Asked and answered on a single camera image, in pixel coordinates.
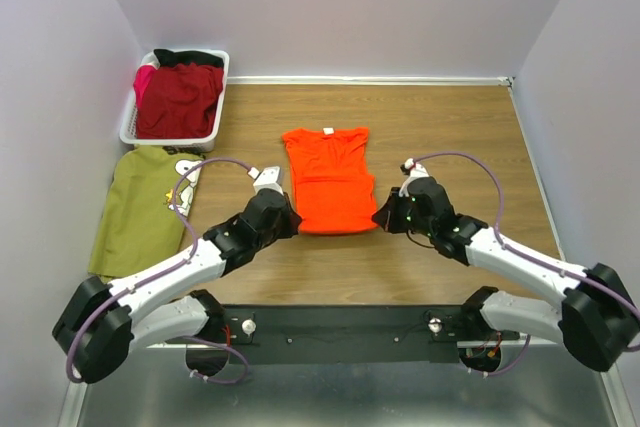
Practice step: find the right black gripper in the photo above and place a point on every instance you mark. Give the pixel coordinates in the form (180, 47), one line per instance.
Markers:
(388, 214)

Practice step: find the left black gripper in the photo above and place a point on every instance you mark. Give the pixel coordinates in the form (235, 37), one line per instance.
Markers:
(288, 217)

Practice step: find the orange t shirt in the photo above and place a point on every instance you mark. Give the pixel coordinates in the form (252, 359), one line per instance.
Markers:
(332, 187)

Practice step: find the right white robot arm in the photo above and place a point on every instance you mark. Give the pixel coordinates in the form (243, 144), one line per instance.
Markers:
(587, 310)

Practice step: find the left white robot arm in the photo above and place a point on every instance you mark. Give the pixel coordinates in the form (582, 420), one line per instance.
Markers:
(96, 328)

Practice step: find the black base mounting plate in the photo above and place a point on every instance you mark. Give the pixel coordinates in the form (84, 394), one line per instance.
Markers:
(321, 334)

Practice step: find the olive green snoopy t shirt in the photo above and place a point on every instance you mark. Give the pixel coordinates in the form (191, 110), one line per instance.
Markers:
(152, 187)

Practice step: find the dark red t shirt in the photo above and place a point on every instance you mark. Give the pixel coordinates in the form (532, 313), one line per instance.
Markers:
(180, 102)

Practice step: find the white plastic laundry basket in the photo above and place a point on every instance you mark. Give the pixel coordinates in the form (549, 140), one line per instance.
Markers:
(128, 126)

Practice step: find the black t shirt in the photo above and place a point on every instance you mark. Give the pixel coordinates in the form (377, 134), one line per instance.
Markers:
(169, 58)

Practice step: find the pink t shirt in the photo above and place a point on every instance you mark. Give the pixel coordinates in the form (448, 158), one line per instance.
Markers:
(141, 81)

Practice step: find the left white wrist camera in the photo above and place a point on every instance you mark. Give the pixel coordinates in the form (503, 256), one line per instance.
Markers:
(268, 179)

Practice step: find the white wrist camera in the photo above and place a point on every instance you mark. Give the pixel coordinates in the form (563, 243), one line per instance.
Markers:
(413, 170)
(268, 179)

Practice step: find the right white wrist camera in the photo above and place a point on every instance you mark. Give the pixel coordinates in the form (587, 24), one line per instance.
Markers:
(413, 170)

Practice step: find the aluminium frame rail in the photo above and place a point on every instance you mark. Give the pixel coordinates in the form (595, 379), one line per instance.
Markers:
(546, 388)

